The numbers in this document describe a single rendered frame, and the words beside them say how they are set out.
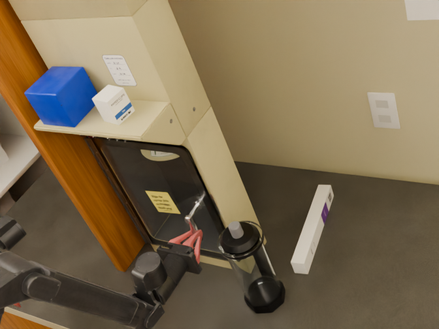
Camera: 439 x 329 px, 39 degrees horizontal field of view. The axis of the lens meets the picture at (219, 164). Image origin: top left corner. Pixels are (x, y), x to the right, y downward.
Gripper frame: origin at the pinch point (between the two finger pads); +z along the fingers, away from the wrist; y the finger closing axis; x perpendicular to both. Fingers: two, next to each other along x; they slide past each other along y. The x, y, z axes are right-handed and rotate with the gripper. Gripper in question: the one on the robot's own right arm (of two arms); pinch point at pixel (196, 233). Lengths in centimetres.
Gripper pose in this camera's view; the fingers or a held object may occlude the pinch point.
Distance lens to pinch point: 151.6
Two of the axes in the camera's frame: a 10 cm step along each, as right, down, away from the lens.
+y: -8.3, -0.9, 5.5
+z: 4.6, -6.6, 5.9
